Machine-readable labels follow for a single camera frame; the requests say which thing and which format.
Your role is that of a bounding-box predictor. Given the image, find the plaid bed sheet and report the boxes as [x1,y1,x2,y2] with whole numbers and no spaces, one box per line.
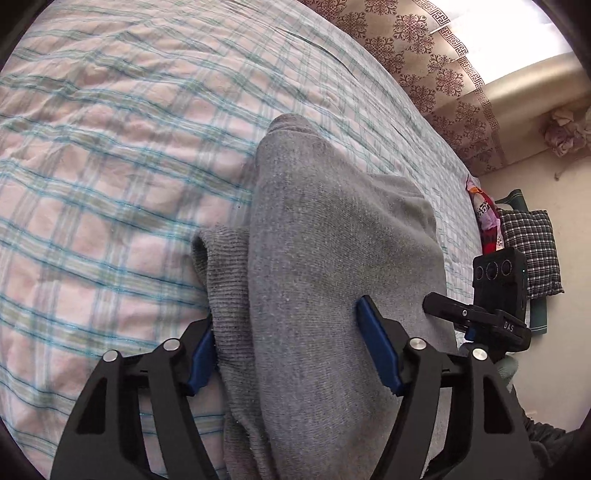
[0,0,485,480]

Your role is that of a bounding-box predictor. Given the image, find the brown patterned curtain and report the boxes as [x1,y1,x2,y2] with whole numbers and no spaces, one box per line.
[300,0,509,176]

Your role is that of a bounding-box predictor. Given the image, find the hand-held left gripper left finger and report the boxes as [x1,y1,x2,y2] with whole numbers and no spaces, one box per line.
[50,314,220,480]

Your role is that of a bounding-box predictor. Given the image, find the dried flower bunch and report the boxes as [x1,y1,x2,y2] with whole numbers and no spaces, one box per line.
[544,110,589,158]

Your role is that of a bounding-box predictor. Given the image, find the grey knit sweater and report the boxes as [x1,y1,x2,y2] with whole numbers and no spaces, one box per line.
[191,113,462,480]

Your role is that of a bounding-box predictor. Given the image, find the red floral quilt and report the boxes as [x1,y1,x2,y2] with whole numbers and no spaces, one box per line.
[467,182,504,257]

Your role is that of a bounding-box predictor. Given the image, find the dark plaid pillow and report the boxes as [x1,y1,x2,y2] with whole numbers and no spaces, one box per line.
[499,209,565,300]

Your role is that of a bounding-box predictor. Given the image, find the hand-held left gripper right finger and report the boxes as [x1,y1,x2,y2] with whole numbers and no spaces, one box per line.
[355,295,543,480]

